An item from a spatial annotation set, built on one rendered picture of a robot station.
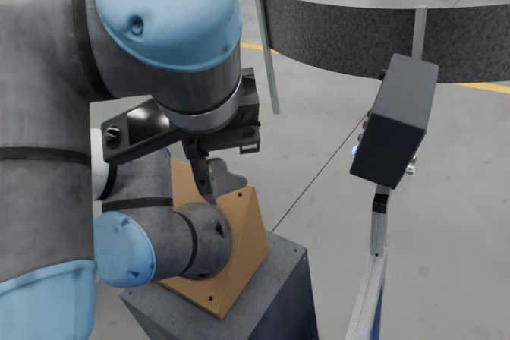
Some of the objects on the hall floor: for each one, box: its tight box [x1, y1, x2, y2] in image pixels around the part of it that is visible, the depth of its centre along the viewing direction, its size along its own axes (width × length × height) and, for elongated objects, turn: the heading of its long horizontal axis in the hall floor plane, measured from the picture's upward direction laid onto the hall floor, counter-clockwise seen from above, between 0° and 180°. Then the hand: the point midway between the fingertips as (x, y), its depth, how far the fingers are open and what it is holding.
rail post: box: [373, 266, 386, 340], centre depth 128 cm, size 4×4×78 cm
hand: (202, 150), depth 54 cm, fingers open, 14 cm apart
